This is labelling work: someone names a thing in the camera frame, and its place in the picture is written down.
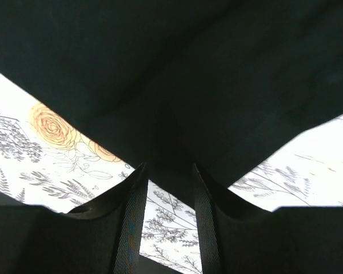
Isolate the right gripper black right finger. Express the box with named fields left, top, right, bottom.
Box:
left=194, top=166, right=343, bottom=273

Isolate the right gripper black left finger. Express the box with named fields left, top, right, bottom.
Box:
left=0, top=164, right=148, bottom=273

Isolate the black t-shirt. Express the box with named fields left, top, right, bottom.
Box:
left=0, top=1, right=343, bottom=206

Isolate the floral patterned table cover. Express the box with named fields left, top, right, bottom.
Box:
left=0, top=74, right=343, bottom=273

